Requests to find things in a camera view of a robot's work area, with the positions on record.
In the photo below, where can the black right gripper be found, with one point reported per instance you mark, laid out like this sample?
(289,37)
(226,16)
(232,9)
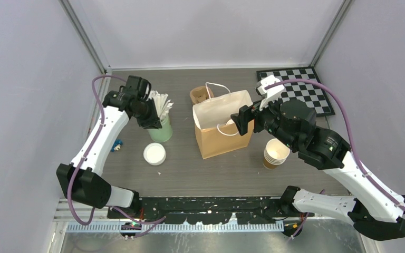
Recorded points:
(247,113)

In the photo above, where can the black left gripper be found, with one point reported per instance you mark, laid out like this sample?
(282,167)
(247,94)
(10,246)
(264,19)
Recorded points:
(153,121)

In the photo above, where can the brown paper takeout bag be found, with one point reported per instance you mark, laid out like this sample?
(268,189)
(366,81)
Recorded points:
(214,134)

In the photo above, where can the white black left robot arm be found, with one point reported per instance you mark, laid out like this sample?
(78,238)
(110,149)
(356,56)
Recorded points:
(81,179)

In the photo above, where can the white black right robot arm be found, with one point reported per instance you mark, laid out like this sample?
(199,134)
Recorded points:
(372,209)

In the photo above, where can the stacked paper coffee cups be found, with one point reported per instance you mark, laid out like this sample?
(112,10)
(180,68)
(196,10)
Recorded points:
(275,154)

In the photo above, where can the white paper straw bundle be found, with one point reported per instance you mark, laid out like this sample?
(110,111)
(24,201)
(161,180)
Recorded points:
(162,102)

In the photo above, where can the green straw holder cup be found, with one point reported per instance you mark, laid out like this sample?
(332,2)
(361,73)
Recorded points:
(163,134)

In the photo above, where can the red blue toy car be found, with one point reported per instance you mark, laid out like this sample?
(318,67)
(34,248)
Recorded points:
(116,145)

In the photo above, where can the brown cardboard cup carrier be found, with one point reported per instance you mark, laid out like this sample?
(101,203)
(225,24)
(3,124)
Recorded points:
(200,94)

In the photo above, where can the white cup lid stack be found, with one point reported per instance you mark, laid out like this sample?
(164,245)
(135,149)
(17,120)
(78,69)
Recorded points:
(154,154)

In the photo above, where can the black white checkerboard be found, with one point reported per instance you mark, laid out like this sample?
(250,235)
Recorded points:
(313,96)

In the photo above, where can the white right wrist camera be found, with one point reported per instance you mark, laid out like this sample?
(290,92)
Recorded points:
(271,94)

